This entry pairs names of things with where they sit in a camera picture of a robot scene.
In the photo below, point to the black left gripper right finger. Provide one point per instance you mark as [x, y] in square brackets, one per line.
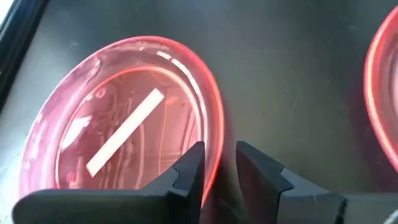
[267, 193]

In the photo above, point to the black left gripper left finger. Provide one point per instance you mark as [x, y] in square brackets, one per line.
[124, 207]

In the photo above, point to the clear red plastic plate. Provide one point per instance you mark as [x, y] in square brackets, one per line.
[384, 93]
[93, 93]

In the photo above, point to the black table mat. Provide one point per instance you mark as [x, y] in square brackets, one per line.
[280, 77]

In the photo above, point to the black metal table frame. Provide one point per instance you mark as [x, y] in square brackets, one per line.
[18, 31]

